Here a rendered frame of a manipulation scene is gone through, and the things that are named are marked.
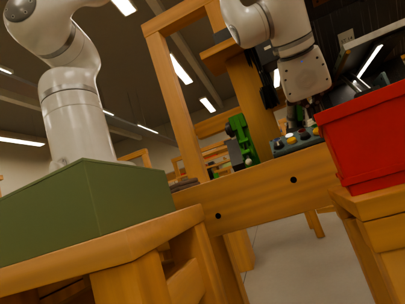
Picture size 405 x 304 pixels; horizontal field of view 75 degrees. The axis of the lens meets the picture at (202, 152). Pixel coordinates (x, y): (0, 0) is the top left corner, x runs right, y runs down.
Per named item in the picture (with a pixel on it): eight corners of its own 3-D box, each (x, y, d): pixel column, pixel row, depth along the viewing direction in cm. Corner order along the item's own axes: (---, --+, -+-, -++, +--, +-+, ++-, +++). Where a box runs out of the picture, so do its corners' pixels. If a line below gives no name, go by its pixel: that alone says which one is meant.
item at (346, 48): (415, 26, 65) (410, 15, 66) (346, 54, 70) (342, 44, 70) (370, 78, 102) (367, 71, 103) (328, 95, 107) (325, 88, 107)
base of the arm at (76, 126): (83, 163, 42) (59, 66, 46) (15, 203, 49) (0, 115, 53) (155, 166, 59) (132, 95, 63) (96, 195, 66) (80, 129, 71)
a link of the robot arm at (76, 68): (26, 104, 53) (7, 11, 59) (81, 129, 71) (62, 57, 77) (80, 81, 52) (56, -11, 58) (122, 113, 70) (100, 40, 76)
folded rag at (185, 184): (201, 185, 83) (199, 176, 84) (179, 191, 79) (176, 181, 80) (187, 190, 92) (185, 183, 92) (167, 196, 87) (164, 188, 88)
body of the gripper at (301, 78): (274, 61, 57) (290, 107, 61) (323, 38, 54) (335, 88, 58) (269, 55, 63) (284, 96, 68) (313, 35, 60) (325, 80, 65)
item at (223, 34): (244, 32, 129) (239, 20, 130) (216, 46, 133) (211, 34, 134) (246, 39, 136) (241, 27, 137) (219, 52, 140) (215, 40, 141)
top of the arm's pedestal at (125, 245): (133, 261, 32) (125, 228, 33) (-44, 310, 40) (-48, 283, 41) (206, 219, 63) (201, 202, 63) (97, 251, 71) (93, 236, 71)
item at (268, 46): (299, 49, 116) (287, 20, 119) (261, 65, 121) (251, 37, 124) (298, 60, 128) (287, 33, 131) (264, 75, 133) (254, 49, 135)
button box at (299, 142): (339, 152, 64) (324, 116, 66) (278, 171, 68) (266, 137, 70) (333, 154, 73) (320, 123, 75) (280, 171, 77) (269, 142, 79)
